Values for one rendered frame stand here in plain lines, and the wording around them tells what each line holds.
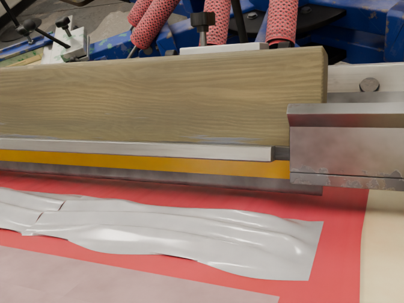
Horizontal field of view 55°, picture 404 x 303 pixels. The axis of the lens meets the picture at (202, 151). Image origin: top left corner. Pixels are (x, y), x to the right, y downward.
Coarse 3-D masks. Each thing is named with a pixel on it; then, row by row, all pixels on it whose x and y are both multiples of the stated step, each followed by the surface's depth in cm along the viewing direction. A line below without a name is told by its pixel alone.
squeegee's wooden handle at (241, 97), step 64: (64, 64) 33; (128, 64) 30; (192, 64) 28; (256, 64) 26; (320, 64) 24; (0, 128) 36; (64, 128) 33; (128, 128) 31; (192, 128) 28; (256, 128) 26
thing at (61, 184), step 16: (0, 176) 39; (16, 176) 39; (32, 176) 39; (48, 176) 38; (64, 176) 38; (48, 192) 33; (64, 192) 33; (80, 192) 33; (96, 192) 32; (0, 240) 24
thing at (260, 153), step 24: (0, 144) 34; (24, 144) 33; (48, 144) 32; (72, 144) 31; (96, 144) 30; (120, 144) 29; (144, 144) 29; (168, 144) 28; (192, 144) 27; (216, 144) 27; (240, 144) 27
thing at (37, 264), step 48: (144, 192) 32; (192, 192) 31; (240, 192) 30; (336, 192) 29; (48, 240) 24; (336, 240) 22; (0, 288) 19; (48, 288) 19; (96, 288) 19; (144, 288) 18; (192, 288) 18; (240, 288) 18; (288, 288) 18; (336, 288) 17
